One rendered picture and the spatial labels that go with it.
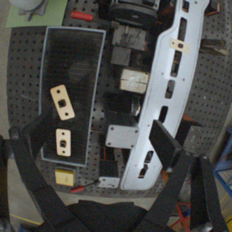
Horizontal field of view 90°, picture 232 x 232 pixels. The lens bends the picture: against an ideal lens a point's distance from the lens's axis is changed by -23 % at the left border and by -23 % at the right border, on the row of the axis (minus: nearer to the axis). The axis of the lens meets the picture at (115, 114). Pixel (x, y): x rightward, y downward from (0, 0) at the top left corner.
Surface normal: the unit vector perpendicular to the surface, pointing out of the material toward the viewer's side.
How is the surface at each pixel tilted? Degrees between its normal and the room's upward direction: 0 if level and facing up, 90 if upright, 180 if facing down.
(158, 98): 0
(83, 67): 0
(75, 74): 0
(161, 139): 90
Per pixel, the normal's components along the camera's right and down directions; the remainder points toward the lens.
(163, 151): -0.99, -0.11
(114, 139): 0.08, 0.36
